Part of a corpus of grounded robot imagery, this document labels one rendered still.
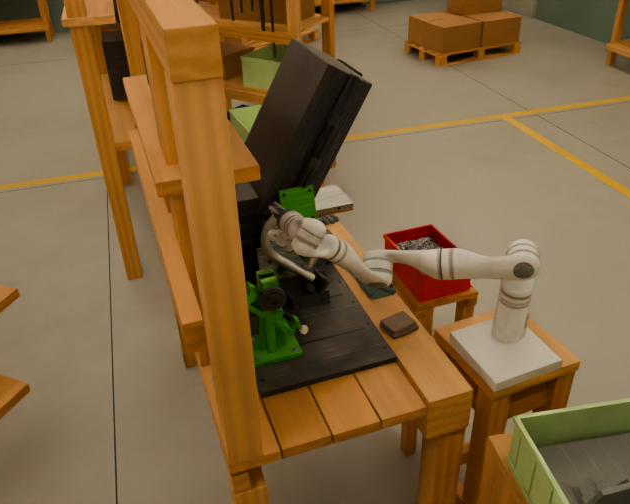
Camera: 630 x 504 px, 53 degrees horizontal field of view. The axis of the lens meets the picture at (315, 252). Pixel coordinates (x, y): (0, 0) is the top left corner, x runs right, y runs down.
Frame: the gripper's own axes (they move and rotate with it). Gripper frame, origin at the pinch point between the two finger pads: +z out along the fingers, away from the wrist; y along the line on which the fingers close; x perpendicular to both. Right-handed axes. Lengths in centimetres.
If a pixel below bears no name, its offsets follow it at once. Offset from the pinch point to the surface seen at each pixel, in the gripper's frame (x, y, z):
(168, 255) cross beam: 26.6, 25.5, -22.2
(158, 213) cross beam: 21.8, 29.9, 2.0
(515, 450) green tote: 11, -65, -70
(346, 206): -16.1, -23.3, 15.2
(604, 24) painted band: -443, -374, 517
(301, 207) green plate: -5.9, -5.7, 3.0
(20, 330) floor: 139, 21, 168
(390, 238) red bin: -18, -52, 29
